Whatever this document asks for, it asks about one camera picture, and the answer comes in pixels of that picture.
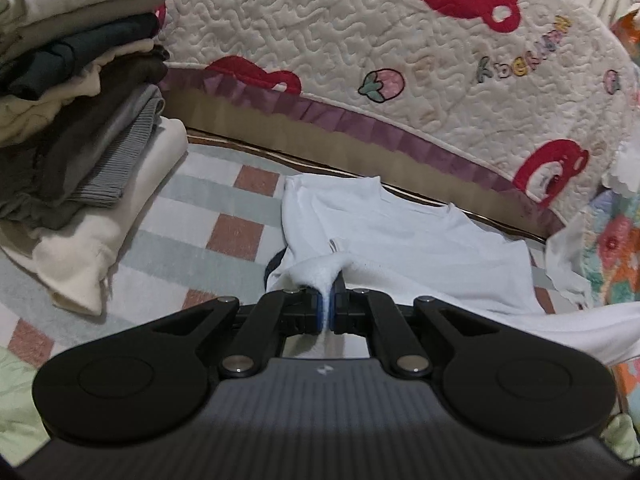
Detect cream quilt with red bears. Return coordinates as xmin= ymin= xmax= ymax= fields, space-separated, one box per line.
xmin=112 ymin=0 xmax=640 ymax=238

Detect checked pastel blanket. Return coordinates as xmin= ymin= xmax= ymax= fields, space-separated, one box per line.
xmin=0 ymin=140 xmax=311 ymax=371

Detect white shirt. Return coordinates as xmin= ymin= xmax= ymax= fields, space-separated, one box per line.
xmin=265 ymin=174 xmax=640 ymax=367

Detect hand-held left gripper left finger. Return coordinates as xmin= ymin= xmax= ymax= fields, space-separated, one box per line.
xmin=150 ymin=284 xmax=322 ymax=380

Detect floral cloth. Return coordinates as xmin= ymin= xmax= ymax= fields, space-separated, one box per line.
xmin=580 ymin=7 xmax=640 ymax=413

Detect dark cloth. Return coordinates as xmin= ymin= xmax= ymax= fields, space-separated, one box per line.
xmin=262 ymin=247 xmax=292 ymax=292

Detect stack of folded clothes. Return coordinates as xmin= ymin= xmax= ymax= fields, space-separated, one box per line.
xmin=0 ymin=0 xmax=190 ymax=317

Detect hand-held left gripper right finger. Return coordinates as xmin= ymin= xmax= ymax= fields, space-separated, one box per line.
xmin=334 ymin=272 xmax=501 ymax=380

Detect light green sheet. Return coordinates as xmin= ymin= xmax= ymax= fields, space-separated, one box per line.
xmin=0 ymin=345 xmax=53 ymax=456

